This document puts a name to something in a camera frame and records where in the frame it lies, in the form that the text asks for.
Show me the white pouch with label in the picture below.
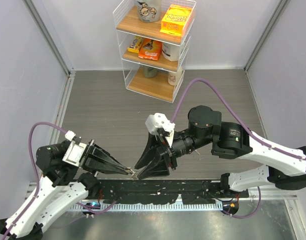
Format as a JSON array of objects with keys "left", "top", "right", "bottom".
[{"left": 161, "top": 42, "right": 184, "bottom": 62}]

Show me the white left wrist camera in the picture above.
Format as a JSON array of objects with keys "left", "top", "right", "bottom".
[{"left": 62, "top": 130, "right": 87, "bottom": 167}]

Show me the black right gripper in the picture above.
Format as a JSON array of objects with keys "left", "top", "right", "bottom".
[{"left": 134, "top": 128, "right": 213, "bottom": 180}]

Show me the green grey cup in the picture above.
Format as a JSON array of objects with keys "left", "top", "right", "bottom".
[{"left": 143, "top": 65, "right": 159, "bottom": 78}]

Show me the white cup red print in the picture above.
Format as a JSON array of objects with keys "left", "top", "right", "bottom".
[{"left": 167, "top": 67, "right": 183, "bottom": 86}]

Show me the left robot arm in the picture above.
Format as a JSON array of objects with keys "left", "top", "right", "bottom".
[{"left": 0, "top": 140, "right": 128, "bottom": 240}]

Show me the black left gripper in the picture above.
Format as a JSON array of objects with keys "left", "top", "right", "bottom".
[{"left": 77, "top": 137, "right": 131, "bottom": 176}]

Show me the slotted cable duct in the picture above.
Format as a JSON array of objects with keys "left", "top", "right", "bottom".
[{"left": 67, "top": 201, "right": 224, "bottom": 213}]

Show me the orange snack bag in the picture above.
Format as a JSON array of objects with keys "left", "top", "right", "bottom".
[{"left": 137, "top": 38, "right": 163, "bottom": 61}]

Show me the yellow orange snack box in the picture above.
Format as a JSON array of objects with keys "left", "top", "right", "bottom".
[{"left": 160, "top": 4, "right": 193, "bottom": 37}]

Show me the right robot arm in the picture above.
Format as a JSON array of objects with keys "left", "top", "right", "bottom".
[{"left": 135, "top": 105, "right": 306, "bottom": 197}]

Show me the yellow candy bag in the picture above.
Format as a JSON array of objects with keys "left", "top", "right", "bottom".
[{"left": 127, "top": 35, "right": 145, "bottom": 54}]

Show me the grey cartoon mug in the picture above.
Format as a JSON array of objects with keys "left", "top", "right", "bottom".
[{"left": 135, "top": 0, "right": 162, "bottom": 23}]

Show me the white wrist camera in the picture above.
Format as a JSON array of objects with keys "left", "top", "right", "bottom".
[
  {"left": 145, "top": 113, "right": 175, "bottom": 147},
  {"left": 62, "top": 130, "right": 87, "bottom": 167}
]

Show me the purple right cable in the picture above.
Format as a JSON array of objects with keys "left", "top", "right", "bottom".
[{"left": 170, "top": 77, "right": 306, "bottom": 162}]

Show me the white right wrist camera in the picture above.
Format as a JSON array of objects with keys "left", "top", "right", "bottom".
[{"left": 145, "top": 113, "right": 175, "bottom": 147}]

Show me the white wire shelf rack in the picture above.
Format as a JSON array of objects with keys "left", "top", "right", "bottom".
[{"left": 113, "top": 0, "right": 196, "bottom": 103}]

